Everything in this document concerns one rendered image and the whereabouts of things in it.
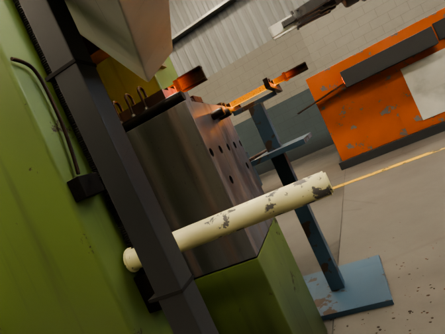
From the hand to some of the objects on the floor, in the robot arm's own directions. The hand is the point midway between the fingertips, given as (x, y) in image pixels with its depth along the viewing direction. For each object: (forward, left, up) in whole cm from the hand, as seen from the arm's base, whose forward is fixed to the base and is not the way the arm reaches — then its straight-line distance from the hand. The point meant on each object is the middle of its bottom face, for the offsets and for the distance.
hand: (282, 27), depth 91 cm
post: (+41, +50, -100) cm, 118 cm away
